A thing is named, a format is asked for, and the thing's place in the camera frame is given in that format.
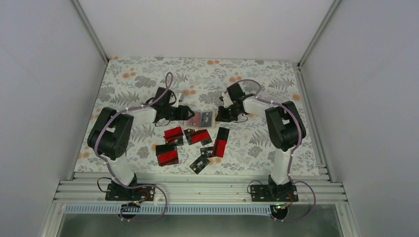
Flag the beige leather card holder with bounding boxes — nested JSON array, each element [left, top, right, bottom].
[[184, 110, 216, 129]]

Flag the black VIP card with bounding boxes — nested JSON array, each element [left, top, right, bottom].
[[201, 111, 213, 128]]

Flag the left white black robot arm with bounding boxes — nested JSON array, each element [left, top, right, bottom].
[[87, 87, 195, 200]]

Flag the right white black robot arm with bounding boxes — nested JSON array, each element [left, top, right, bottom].
[[215, 82, 306, 201]]

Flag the plain black card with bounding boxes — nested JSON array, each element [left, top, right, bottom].
[[216, 127, 230, 142]]

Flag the red black card centre top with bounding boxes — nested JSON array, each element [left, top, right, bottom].
[[184, 129, 212, 146]]

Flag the black chip cards cluster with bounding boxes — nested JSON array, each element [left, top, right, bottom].
[[189, 147, 213, 174]]

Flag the black red card left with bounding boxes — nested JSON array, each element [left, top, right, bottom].
[[156, 144, 179, 167]]

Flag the floral patterned table mat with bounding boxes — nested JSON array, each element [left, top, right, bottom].
[[88, 56, 306, 175]]

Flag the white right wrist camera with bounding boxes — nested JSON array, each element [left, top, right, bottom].
[[219, 95, 232, 108]]

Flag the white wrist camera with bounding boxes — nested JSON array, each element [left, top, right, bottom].
[[174, 93, 184, 107], [219, 95, 232, 108]]

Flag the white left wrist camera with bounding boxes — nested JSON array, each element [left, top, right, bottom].
[[174, 93, 184, 107]]

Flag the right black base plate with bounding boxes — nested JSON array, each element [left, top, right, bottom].
[[250, 185, 299, 202]]

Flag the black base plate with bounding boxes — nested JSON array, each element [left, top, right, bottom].
[[105, 183, 155, 201], [250, 185, 299, 202]]

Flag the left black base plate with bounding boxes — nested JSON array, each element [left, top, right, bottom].
[[105, 183, 155, 201]]

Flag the aluminium rail frame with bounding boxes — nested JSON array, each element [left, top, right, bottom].
[[41, 168, 359, 237]]

